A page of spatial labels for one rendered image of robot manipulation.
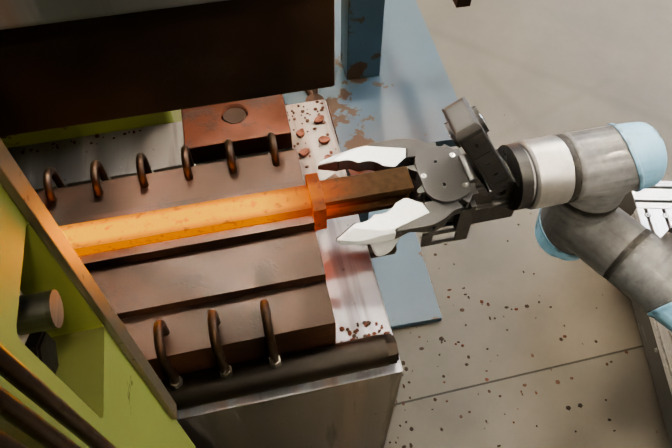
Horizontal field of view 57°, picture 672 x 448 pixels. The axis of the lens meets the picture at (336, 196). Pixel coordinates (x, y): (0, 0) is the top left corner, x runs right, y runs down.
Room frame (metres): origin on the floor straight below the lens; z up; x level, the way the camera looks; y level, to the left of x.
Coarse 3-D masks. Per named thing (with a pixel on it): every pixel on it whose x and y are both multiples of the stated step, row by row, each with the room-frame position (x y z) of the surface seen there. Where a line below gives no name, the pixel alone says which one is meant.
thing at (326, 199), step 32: (288, 192) 0.36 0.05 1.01; (320, 192) 0.36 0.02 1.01; (352, 192) 0.36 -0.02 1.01; (384, 192) 0.36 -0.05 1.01; (96, 224) 0.32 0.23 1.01; (128, 224) 0.32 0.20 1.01; (160, 224) 0.32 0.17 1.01; (192, 224) 0.32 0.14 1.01; (224, 224) 0.32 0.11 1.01; (320, 224) 0.34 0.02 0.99
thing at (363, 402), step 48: (48, 144) 0.50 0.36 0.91; (96, 144) 0.50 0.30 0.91; (144, 144) 0.50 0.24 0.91; (336, 144) 0.50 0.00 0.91; (336, 288) 0.30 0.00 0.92; (336, 336) 0.25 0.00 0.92; (336, 384) 0.20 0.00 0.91; (384, 384) 0.21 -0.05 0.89; (192, 432) 0.17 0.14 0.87; (240, 432) 0.18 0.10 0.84; (288, 432) 0.19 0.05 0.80; (336, 432) 0.20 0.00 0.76; (384, 432) 0.21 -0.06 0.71
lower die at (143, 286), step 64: (64, 192) 0.37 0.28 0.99; (128, 192) 0.37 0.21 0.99; (192, 192) 0.37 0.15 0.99; (256, 192) 0.37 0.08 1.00; (128, 256) 0.29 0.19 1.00; (192, 256) 0.30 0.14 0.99; (256, 256) 0.30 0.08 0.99; (320, 256) 0.30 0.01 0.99; (128, 320) 0.24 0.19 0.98; (192, 320) 0.24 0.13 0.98; (256, 320) 0.24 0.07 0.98; (320, 320) 0.24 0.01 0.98
